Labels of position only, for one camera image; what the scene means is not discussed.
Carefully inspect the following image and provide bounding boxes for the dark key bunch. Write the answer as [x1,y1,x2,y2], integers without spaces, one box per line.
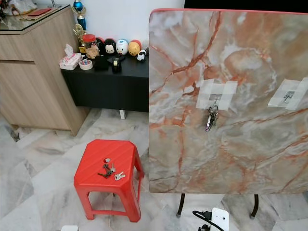
[98,158,116,179]

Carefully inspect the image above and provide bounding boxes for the light wooden cabinet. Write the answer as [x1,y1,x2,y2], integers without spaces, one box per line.
[0,4,90,136]

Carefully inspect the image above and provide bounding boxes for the pink tissue box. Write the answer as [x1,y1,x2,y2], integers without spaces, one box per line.
[59,44,83,71]

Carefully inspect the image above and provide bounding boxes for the white tape roll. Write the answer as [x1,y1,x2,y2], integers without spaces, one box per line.
[79,59,94,71]

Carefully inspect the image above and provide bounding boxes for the black low side table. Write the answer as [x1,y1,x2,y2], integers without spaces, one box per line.
[62,54,150,120]

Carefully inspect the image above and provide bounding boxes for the flat red case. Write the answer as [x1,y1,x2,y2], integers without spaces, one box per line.
[27,7,53,17]

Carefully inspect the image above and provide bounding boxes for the white ceramic figurine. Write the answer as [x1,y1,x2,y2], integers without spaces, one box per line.
[7,0,36,15]

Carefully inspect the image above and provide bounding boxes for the small black box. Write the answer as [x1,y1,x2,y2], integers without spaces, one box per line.
[93,55,110,72]

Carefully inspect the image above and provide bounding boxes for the red lid clear jar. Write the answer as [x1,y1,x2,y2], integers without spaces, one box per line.
[82,34,100,60]

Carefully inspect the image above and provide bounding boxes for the blue and gold trophy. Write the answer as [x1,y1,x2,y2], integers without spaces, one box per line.
[72,0,89,51]

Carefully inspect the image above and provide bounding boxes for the black tape dispenser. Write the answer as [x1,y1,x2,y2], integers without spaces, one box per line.
[110,55,125,73]

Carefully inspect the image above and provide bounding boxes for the black mouse toy figure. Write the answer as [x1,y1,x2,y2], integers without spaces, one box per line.
[103,38,117,55]

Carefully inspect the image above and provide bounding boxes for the red plastic stool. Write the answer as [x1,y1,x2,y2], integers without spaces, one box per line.
[74,139,145,222]

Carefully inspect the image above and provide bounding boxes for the white round toy figure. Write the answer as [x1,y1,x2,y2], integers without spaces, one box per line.
[116,39,129,56]

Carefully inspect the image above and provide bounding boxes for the yellow round toy figure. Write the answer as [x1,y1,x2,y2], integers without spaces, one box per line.
[128,39,142,57]

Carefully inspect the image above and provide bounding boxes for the key bunch with pink tag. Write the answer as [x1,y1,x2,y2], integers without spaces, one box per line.
[205,104,220,133]

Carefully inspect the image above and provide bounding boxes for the marble pattern folding table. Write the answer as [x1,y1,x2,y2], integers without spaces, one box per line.
[148,8,308,219]

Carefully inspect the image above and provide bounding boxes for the black television screen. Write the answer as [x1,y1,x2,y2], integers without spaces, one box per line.
[184,0,308,13]

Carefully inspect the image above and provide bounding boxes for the taped metal wall hook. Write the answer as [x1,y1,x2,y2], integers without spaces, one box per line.
[196,78,239,111]
[268,77,308,110]

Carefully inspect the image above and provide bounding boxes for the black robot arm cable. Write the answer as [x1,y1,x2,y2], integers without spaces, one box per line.
[192,210,213,231]

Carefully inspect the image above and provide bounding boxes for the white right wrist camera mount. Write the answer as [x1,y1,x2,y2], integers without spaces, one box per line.
[210,207,230,231]

